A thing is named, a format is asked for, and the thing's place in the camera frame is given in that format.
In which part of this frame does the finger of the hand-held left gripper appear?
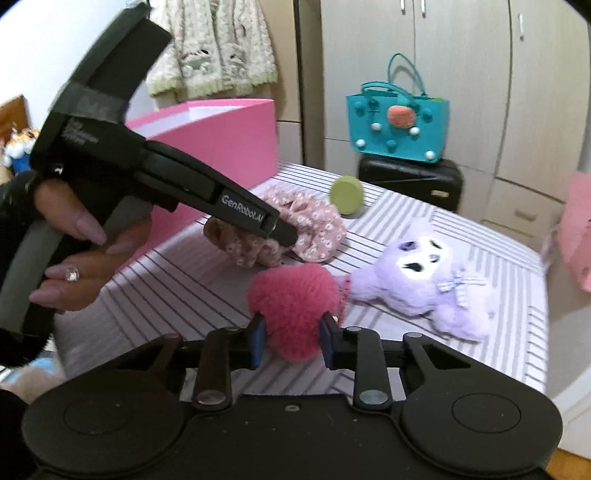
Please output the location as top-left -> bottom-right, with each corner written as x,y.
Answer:
217,174 -> 298,248

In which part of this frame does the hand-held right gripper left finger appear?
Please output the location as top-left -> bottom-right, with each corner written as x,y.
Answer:
115,314 -> 266,412

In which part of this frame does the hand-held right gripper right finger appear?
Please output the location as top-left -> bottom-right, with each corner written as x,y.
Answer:
320,314 -> 472,411

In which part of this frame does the pink floral cloth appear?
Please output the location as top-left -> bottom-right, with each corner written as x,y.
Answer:
203,187 -> 348,269

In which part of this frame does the pink fluffy plush ball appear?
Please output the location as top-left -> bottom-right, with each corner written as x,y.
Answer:
247,264 -> 352,361

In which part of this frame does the purple plush toy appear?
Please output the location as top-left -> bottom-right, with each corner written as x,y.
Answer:
344,218 -> 496,343

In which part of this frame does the pink cardboard box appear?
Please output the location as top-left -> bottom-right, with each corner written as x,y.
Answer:
124,98 -> 279,273

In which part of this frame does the person's left hand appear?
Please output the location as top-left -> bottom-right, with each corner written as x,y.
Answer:
29,176 -> 154,315

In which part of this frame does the black suitcase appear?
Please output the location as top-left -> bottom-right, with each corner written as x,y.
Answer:
358,157 -> 465,214

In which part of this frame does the teal felt handbag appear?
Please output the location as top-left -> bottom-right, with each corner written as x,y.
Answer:
346,53 -> 451,164

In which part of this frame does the white knitted cardigan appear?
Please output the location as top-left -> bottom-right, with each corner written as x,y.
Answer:
147,0 -> 280,99

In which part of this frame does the striped tablecloth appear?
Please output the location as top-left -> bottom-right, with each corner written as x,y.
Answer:
55,161 -> 550,402

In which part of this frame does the beige wardrobe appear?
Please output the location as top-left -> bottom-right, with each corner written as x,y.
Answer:
318,0 -> 591,252

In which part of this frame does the pink tote bag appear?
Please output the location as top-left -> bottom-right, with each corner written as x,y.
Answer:
556,171 -> 591,294

